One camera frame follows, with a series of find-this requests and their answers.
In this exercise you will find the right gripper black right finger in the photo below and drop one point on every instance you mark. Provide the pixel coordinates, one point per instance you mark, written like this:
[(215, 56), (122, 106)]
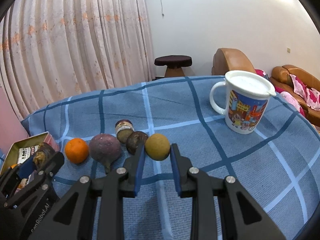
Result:
[(241, 216)]

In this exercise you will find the cut sugarcane piece far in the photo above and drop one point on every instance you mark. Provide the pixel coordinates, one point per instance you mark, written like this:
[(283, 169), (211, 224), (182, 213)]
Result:
[(124, 128)]

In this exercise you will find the orange mandarin on cloth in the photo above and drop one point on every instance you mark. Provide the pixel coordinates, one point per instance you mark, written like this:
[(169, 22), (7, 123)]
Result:
[(76, 150)]

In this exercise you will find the printed paper in tin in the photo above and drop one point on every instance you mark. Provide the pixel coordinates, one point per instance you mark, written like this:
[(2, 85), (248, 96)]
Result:
[(25, 152)]

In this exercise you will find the dark mangosteen with calyx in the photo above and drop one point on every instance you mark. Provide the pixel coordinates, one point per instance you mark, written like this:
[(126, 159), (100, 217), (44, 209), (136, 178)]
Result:
[(44, 152)]

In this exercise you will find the brown leather sofa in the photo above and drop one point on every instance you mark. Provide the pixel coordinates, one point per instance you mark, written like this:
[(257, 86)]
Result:
[(297, 87)]

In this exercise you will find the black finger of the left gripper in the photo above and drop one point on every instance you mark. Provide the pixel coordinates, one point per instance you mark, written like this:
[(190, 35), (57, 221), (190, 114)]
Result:
[(6, 190), (42, 172)]

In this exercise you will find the dark brown round fruit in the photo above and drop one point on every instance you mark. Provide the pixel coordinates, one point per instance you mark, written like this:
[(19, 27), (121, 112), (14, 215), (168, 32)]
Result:
[(133, 141)]

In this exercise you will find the pink metal tin box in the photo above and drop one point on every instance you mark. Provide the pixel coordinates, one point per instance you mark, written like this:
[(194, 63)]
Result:
[(30, 156)]

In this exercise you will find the green-brown longan fruit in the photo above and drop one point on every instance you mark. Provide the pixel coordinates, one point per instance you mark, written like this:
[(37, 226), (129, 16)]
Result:
[(157, 147)]

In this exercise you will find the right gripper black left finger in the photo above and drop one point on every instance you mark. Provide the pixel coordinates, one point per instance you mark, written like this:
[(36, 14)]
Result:
[(72, 217)]

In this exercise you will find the floral pink curtain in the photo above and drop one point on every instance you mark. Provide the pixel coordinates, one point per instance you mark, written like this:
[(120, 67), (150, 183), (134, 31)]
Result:
[(54, 49)]

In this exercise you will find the dark round wooden stool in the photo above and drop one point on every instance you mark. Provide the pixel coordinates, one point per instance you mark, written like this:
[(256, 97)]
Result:
[(174, 64)]

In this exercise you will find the white cartoon mug with lid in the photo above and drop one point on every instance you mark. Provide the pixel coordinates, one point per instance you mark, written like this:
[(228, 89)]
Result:
[(247, 96)]

